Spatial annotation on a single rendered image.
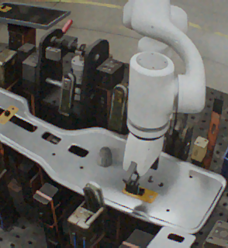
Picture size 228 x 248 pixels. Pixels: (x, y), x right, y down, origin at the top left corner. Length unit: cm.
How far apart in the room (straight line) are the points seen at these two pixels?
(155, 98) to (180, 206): 33
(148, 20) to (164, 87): 15
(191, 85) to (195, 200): 34
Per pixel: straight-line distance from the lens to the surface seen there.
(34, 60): 145
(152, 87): 88
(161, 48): 156
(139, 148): 98
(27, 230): 144
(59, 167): 121
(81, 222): 103
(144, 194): 114
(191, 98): 91
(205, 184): 119
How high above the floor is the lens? 187
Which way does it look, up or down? 41 degrees down
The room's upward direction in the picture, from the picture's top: 2 degrees clockwise
